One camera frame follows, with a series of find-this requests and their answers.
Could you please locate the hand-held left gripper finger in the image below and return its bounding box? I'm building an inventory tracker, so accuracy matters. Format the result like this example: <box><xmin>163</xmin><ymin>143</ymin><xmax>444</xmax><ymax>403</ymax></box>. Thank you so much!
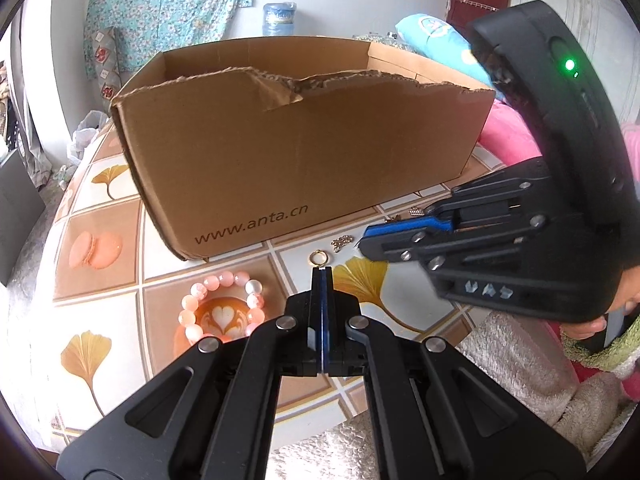
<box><xmin>323</xmin><ymin>266</ymin><xmax>587</xmax><ymax>480</ymax></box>
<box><xmin>56</xmin><ymin>266</ymin><xmax>325</xmax><ymax>480</ymax></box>

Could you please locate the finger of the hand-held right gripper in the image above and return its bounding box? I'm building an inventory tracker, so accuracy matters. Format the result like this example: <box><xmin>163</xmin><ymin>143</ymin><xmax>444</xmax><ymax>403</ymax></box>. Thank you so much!
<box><xmin>364</xmin><ymin>157</ymin><xmax>565</xmax><ymax>235</ymax></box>
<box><xmin>356</xmin><ymin>225</ymin><xmax>556</xmax><ymax>275</ymax></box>

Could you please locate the pink bead bracelet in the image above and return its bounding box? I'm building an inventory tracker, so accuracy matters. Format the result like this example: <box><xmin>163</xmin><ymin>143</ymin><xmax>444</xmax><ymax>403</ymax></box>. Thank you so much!
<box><xmin>177</xmin><ymin>270</ymin><xmax>268</xmax><ymax>346</ymax></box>

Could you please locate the brown cardboard box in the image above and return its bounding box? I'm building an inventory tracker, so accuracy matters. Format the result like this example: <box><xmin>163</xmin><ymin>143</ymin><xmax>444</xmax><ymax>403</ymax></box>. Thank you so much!
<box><xmin>110</xmin><ymin>35</ymin><xmax>497</xmax><ymax>262</ymax></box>

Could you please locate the person's right hand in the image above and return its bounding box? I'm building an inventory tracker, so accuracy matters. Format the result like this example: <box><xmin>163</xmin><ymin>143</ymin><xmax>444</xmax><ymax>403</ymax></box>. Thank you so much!
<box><xmin>559</xmin><ymin>237</ymin><xmax>640</xmax><ymax>343</ymax></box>

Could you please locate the pink fleece blanket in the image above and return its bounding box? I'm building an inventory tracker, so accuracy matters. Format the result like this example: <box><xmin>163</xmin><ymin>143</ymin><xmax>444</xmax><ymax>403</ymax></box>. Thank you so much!
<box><xmin>477</xmin><ymin>97</ymin><xmax>640</xmax><ymax>171</ymax></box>

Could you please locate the blue cartoon pillow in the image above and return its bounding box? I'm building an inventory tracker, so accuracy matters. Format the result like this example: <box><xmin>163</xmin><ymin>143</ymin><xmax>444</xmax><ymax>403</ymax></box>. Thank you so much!
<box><xmin>395</xmin><ymin>14</ymin><xmax>493</xmax><ymax>91</ymax></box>

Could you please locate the lace trimmed green pillow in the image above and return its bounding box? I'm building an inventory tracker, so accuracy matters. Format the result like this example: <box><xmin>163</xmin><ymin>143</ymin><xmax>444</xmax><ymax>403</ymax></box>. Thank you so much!
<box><xmin>352</xmin><ymin>32</ymin><xmax>416</xmax><ymax>53</ymax></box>

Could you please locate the ginkgo patterned tablecloth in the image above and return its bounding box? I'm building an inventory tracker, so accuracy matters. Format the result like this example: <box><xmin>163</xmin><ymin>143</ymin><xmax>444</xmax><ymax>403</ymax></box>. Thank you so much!
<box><xmin>37</xmin><ymin>120</ymin><xmax>506</xmax><ymax>441</ymax></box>

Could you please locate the blue water jug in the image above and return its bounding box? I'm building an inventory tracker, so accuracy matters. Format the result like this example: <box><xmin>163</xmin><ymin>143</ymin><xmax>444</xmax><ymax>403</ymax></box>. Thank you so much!
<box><xmin>262</xmin><ymin>2</ymin><xmax>298</xmax><ymax>37</ymax></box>

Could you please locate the white plastic bag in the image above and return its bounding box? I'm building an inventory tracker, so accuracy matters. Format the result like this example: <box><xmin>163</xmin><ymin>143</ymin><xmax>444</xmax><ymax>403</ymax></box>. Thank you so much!
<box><xmin>67</xmin><ymin>110</ymin><xmax>111</xmax><ymax>166</ymax></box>

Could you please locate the dark grey cabinet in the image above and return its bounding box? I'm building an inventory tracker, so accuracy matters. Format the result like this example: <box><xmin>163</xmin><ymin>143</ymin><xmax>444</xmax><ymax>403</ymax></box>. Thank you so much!
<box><xmin>0</xmin><ymin>150</ymin><xmax>47</xmax><ymax>286</ymax></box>

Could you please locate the grey flower patterned cushion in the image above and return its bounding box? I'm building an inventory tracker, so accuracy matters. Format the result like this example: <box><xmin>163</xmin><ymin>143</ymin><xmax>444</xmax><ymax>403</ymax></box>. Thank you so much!
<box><xmin>85</xmin><ymin>27</ymin><xmax>123</xmax><ymax>106</ymax></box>

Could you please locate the teal floral cloth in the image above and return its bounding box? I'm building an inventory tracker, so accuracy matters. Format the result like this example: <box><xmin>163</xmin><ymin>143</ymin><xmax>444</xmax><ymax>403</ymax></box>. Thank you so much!
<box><xmin>85</xmin><ymin>0</ymin><xmax>254</xmax><ymax>78</ymax></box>

